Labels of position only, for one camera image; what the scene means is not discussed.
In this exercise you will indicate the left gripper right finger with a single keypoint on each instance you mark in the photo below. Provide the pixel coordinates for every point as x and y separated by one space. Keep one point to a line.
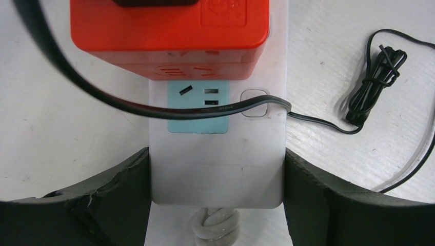
323 209

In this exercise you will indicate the red cube socket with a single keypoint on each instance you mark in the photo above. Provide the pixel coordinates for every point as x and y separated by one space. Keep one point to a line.
207 40

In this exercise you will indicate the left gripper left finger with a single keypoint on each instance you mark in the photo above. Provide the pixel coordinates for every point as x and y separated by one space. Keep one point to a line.
110 208

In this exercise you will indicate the black charger on red cube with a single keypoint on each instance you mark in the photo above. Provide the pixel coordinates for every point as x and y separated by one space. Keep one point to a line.
380 74

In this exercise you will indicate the white long power strip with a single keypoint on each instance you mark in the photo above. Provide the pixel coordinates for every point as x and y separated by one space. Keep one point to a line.
224 164

